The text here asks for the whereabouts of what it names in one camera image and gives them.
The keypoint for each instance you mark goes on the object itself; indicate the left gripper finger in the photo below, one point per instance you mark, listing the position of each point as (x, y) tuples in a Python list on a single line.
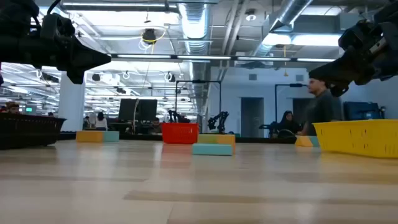
[(88, 57), (76, 74)]

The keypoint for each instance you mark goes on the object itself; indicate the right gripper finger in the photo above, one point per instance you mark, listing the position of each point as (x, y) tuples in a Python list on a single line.
[(339, 88), (339, 71)]

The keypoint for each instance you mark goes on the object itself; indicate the teal foam block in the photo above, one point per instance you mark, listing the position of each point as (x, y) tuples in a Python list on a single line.
[(315, 141), (212, 149), (112, 136)]

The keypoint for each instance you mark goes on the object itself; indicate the orange foam block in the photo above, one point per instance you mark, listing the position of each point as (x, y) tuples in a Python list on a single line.
[(89, 137)]

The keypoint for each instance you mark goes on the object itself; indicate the orange foam wedge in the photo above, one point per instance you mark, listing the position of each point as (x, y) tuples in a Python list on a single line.
[(303, 142)]

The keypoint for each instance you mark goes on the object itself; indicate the orange foam cube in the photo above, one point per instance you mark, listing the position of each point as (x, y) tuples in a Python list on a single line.
[(226, 138)]

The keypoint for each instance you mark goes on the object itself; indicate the green foam block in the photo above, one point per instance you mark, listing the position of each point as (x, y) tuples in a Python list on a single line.
[(206, 138)]

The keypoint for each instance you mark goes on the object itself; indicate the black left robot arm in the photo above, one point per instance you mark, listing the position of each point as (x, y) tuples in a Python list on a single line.
[(15, 14)]

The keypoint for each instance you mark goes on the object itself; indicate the black background robot arm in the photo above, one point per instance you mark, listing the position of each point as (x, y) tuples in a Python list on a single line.
[(222, 116), (174, 116)]

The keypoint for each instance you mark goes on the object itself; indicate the person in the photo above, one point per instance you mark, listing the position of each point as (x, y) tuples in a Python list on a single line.
[(321, 109), (288, 123), (101, 123), (155, 126), (13, 108)]

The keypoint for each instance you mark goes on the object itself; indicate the blue equipment case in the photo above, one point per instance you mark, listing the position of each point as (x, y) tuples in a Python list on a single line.
[(360, 111)]

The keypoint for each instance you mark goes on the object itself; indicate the white pillar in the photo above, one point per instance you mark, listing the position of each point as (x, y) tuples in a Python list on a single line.
[(71, 105)]

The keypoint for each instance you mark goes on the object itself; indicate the yellow plastic basket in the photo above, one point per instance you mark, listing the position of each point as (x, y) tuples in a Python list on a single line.
[(360, 138)]

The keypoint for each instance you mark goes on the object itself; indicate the black computer monitor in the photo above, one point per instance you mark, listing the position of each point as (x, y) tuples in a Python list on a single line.
[(148, 109), (127, 109)]

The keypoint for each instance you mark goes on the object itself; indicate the black plastic basket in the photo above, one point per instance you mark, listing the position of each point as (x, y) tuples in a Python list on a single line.
[(28, 130)]

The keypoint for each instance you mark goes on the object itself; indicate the dark door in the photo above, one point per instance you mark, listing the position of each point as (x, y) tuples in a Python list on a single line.
[(252, 118)]

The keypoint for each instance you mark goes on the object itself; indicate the LED light bar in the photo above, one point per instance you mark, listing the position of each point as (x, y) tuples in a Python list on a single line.
[(202, 57)]

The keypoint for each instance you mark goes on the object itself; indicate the red plastic basket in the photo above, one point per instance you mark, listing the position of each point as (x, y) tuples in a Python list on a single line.
[(179, 133)]

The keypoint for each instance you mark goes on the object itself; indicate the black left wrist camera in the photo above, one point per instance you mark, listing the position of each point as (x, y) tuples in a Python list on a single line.
[(57, 26)]

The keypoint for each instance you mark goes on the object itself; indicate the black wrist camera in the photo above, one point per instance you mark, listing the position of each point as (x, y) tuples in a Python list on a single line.
[(57, 26), (356, 35)]

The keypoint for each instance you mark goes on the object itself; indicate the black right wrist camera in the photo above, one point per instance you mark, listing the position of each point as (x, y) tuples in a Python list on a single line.
[(356, 35)]

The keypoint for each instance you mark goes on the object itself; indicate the black metal stand frame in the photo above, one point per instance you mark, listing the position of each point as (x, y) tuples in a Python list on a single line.
[(199, 81), (289, 85)]

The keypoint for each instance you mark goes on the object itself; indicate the black aluminium table frame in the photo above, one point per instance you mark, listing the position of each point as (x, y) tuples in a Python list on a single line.
[(140, 137)]

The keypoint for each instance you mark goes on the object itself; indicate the silver ventilation duct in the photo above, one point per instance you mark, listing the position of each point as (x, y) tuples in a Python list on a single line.
[(194, 21)]

